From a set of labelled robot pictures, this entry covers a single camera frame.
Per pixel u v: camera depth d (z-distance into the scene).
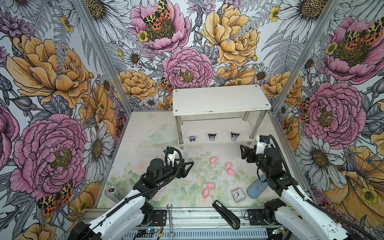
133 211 0.54
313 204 0.48
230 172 0.88
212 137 0.94
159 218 0.73
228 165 0.91
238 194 0.79
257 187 0.81
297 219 0.57
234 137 0.93
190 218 0.76
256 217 0.74
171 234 0.70
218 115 1.19
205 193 0.81
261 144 0.70
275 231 0.72
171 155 0.71
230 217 0.70
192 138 0.94
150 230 0.71
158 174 0.64
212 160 0.93
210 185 0.83
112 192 0.69
